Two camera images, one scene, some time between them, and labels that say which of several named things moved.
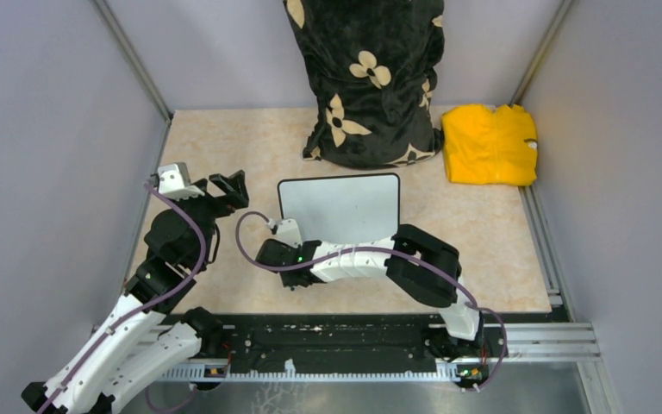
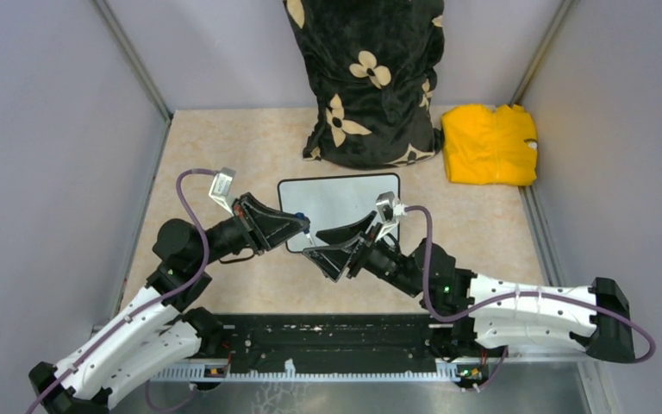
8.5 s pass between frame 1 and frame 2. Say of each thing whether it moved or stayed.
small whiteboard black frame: stayed
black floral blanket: stayed
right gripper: moved
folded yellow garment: stayed
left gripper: moved
